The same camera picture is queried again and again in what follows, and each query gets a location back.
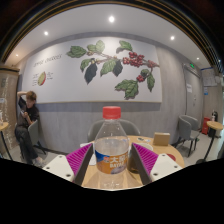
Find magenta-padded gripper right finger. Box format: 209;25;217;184
128;142;184;186

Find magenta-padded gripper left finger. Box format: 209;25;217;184
42;142;95;187

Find clear red-capped water bottle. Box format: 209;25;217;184
93;105;131;191

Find small wooden box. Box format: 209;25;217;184
153;132;171;147

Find grey upholstered chair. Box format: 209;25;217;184
87;118;142;143
173;114;203;158
28;119;48;156

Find person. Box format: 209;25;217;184
13;90;44;168

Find red extinguisher box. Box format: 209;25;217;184
201;117;212;136

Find grey door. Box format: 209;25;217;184
182;63;204;123

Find round wooden side table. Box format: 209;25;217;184
0;121;14;162
195;120;224;165

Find wooden framed glass partition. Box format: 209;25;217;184
0;66;20;151

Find round recessed ceiling lights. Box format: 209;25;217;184
13;14;201;61

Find coffee plant wall mural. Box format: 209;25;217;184
21;36;163;104

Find white wall notice board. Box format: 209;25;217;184
201;68;219;88

